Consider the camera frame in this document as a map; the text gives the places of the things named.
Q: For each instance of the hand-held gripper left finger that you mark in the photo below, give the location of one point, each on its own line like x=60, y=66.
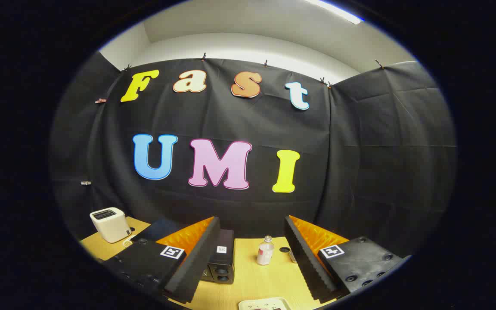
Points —
x=196, y=262

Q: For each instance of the black toaster oven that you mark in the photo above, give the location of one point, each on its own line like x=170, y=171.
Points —
x=224, y=260

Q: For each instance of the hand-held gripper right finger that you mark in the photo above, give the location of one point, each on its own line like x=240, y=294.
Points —
x=306, y=262

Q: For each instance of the clear bottle with pink label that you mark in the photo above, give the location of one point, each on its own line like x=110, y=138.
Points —
x=265, y=254

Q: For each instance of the small beige woven item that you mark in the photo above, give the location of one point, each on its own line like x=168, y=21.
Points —
x=127, y=243

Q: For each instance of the white bread toaster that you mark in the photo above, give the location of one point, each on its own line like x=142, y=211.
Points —
x=110, y=226

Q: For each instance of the cream square plate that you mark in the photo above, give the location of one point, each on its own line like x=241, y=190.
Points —
x=258, y=305

